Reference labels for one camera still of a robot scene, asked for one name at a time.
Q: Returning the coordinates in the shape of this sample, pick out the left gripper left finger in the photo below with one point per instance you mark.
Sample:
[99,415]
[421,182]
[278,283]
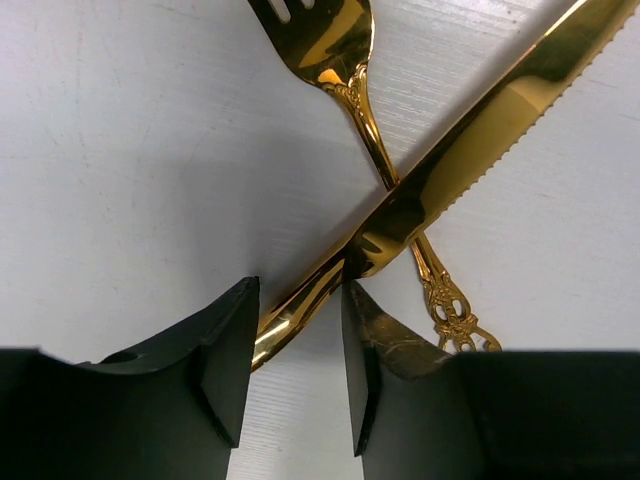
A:
[169,407]

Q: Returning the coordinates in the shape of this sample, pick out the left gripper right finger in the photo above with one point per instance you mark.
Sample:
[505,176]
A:
[418,412]

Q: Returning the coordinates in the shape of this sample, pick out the gold knife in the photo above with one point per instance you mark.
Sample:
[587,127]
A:
[484,133]

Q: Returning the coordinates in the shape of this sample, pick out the gold fork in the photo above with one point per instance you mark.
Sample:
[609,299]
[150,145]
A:
[328,45]

